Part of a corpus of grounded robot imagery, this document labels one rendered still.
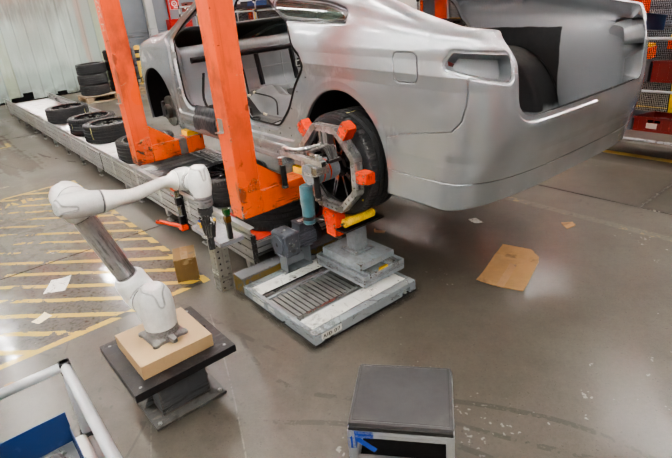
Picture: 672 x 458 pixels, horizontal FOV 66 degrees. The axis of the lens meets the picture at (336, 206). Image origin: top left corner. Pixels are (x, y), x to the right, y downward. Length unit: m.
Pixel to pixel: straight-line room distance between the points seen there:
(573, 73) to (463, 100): 1.76
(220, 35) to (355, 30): 0.79
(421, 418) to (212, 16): 2.35
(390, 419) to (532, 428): 0.76
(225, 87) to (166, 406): 1.78
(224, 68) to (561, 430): 2.56
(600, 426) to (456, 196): 1.21
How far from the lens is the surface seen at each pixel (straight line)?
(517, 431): 2.60
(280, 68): 5.83
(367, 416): 2.13
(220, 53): 3.22
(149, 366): 2.59
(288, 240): 3.43
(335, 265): 3.51
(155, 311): 2.60
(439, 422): 2.11
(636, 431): 2.74
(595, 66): 4.12
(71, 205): 2.38
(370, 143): 3.02
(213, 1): 3.21
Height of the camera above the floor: 1.83
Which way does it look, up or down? 22 degrees down
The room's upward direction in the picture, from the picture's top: 5 degrees counter-clockwise
